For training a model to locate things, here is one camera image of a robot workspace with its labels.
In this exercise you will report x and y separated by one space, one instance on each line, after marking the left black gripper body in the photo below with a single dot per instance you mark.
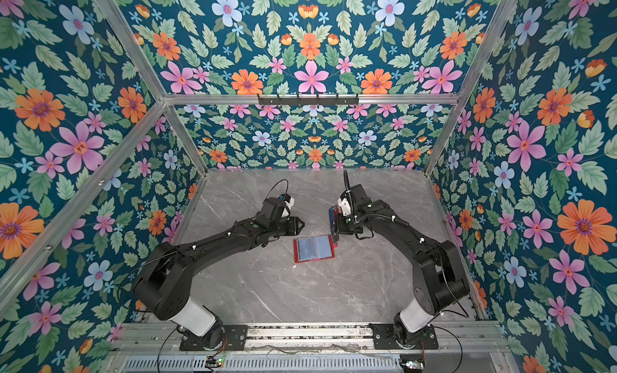
288 227

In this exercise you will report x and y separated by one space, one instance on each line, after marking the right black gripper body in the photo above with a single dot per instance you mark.
341 221

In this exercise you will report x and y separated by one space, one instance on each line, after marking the red card holder wallet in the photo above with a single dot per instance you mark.
314 248

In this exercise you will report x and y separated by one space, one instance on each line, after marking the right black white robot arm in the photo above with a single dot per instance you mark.
439 278

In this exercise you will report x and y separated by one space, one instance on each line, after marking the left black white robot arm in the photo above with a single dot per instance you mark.
164 282

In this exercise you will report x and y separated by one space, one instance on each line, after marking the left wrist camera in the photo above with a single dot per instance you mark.
282 206

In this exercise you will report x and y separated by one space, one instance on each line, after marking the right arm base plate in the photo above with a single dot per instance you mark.
396 337

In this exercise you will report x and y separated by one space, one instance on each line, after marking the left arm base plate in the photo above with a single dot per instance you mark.
218 338

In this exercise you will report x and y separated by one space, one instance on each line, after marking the black hook rail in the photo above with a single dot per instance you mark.
306 100

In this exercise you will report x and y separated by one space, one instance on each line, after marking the white perforated cable tray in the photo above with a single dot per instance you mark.
263 363

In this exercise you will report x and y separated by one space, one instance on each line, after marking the aluminium front rail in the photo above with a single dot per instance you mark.
473 337

